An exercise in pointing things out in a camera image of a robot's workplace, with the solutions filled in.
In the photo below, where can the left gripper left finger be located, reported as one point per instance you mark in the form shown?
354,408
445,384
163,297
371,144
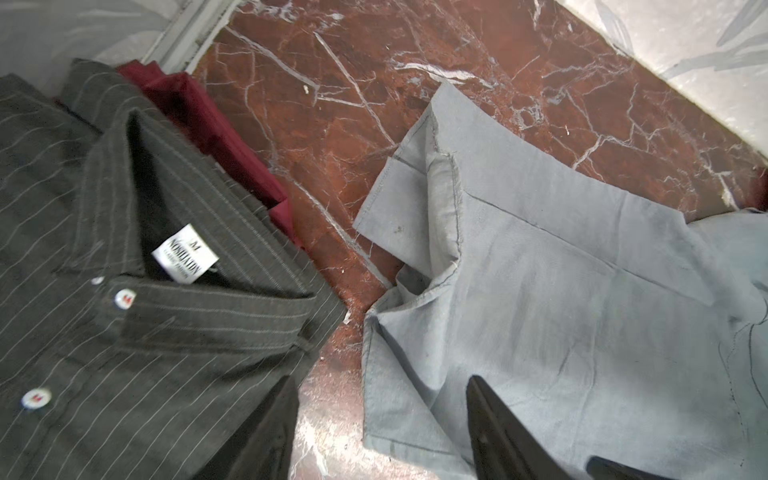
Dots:
261,448

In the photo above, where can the dark striped folded shirt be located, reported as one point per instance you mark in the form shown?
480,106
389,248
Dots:
148,303

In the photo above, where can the grey long sleeve shirt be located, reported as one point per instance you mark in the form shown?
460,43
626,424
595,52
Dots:
607,323

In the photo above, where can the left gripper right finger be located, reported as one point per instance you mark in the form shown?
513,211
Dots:
503,448

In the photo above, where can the maroon folded shirt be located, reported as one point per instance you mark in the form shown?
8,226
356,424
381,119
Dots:
185,102

